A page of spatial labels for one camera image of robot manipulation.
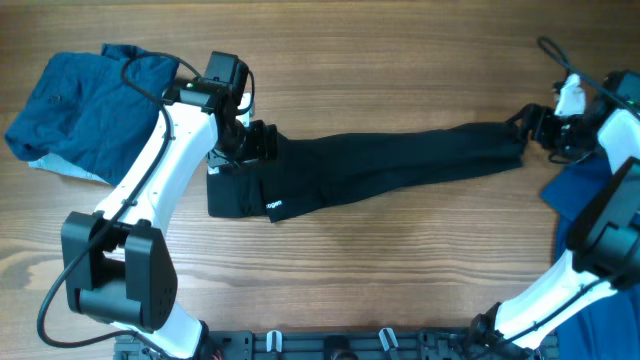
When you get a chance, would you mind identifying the black t-shirt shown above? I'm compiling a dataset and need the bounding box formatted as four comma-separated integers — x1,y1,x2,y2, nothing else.
207,122,525,222

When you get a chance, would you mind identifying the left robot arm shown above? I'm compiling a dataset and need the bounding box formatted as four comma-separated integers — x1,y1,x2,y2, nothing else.
51,79,275,359

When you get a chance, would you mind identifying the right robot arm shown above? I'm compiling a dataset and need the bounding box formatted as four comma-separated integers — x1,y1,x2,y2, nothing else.
467,105,639,359

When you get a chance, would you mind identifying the folded dark blue garment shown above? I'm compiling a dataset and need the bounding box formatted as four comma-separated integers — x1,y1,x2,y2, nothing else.
4,44,178,186

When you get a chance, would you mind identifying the blue t-shirt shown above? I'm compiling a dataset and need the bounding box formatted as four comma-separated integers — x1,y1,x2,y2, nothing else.
540,158,639,360

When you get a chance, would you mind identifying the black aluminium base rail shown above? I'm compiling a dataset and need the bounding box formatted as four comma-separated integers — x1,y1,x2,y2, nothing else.
112,326,559,360

